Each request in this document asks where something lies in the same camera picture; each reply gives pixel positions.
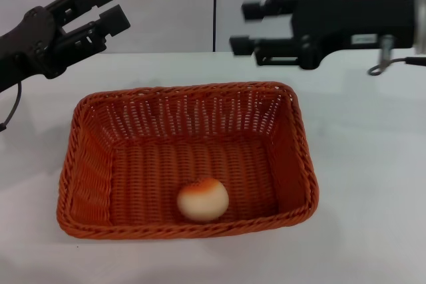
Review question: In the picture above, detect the silver metal cable connector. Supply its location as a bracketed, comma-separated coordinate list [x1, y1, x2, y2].
[379, 35, 395, 65]

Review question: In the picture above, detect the thin dark right arm cable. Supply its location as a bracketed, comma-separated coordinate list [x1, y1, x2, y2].
[367, 56, 426, 76]

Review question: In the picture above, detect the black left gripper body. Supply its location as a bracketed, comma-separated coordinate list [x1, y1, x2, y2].
[0, 6, 67, 94]

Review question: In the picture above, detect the orange woven plastic basket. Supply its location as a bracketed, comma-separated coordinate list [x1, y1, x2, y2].
[57, 80, 320, 240]

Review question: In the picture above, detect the thin dark left arm cable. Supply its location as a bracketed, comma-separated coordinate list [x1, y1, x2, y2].
[0, 80, 23, 132]

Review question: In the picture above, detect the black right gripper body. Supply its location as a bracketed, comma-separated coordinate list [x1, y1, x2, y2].
[292, 0, 417, 71]

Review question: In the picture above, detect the thin dark arm cable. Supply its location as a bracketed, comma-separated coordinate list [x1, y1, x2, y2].
[0, 80, 23, 132]
[367, 56, 426, 76]

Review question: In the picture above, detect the round pale bread bun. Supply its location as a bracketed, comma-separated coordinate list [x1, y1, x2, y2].
[176, 178, 230, 221]

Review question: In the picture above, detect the black vertical wall strip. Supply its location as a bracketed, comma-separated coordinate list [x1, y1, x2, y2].
[211, 0, 218, 53]

